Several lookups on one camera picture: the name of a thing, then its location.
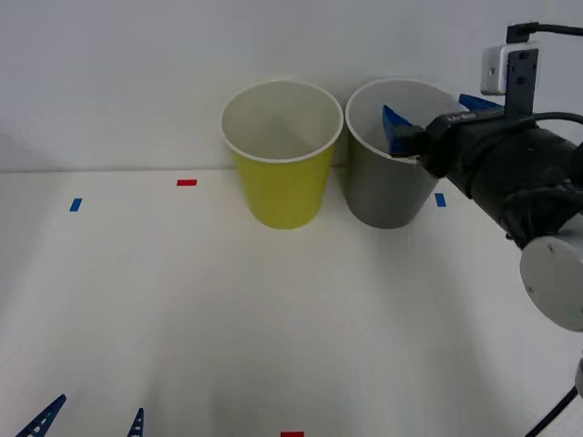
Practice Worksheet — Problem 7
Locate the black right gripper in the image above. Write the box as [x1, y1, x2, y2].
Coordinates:
[381, 93, 539, 184]

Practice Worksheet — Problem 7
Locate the yellow-green plastic bin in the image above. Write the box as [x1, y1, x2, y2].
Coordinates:
[220, 79, 344, 230]

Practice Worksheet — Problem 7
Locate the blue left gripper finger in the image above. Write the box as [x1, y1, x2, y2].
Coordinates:
[15, 393, 67, 437]
[127, 407, 146, 437]

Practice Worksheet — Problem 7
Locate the grey plastic bin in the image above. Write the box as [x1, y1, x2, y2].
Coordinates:
[344, 76, 461, 230]

